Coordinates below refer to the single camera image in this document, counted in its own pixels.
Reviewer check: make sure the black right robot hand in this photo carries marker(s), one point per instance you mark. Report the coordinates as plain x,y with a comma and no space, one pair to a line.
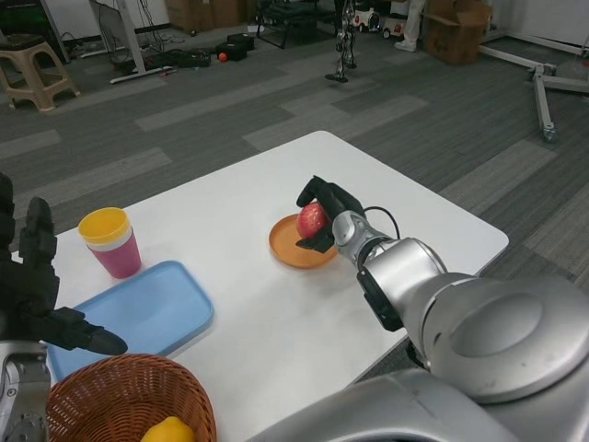
340,200

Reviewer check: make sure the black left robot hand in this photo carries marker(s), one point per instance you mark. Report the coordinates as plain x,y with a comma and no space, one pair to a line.
27,285

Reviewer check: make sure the red apple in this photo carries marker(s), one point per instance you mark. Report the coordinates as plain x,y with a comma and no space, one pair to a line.
310,221

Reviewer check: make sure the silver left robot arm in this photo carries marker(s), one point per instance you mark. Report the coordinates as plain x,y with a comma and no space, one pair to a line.
23,396

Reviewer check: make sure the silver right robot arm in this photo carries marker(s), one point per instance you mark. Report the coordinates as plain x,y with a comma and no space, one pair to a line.
414,276

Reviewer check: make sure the orange round plate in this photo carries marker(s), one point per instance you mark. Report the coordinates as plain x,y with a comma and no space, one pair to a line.
287,244

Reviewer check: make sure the pink plastic cup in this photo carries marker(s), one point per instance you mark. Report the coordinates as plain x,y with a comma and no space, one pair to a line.
119,262

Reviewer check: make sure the white plastic cup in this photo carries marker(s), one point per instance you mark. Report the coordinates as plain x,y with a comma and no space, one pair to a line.
115,247

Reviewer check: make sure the yellow plastic cup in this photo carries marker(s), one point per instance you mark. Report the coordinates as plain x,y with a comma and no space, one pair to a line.
103,225

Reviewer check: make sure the light blue plastic tray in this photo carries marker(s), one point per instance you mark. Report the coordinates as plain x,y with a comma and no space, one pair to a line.
152,304

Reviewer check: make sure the brown wicker basket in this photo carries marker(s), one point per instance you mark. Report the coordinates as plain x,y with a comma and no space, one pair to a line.
115,391

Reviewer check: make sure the silver black humanoid robot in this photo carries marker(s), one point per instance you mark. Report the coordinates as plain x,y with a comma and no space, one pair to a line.
344,46

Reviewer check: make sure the white toy car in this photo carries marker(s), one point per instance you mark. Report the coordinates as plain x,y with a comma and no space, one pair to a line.
366,18
393,27

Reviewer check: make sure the black equipment case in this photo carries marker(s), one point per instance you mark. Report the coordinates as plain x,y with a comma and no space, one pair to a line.
237,48

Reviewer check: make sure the person in white trousers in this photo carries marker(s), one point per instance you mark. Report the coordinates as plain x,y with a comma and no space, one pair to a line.
412,27

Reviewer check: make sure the black folding chair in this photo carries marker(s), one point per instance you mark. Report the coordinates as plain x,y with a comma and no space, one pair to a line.
285,18

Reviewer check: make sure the open brown cardboard box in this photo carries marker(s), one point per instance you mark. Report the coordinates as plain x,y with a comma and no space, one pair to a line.
455,37

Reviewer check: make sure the yellow lemon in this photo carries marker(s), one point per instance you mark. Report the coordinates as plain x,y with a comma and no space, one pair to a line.
168,430

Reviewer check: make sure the beige plastic stool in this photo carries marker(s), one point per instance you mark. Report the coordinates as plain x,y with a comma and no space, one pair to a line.
41,69

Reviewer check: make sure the large closed cardboard box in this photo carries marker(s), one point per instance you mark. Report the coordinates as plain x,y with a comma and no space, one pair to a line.
227,11

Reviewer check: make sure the silver robot chest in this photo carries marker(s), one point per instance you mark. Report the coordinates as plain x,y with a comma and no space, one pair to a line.
391,414

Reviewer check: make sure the stacked worn cardboard boxes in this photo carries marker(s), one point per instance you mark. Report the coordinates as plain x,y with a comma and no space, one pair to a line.
188,14

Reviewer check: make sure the white standing desk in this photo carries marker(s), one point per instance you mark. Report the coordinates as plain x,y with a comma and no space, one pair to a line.
133,37

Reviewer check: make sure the black equipment rack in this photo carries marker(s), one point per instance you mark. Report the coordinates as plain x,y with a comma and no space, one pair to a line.
27,18

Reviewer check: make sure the white metal gantry frame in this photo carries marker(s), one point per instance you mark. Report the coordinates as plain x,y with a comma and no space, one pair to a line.
543,106

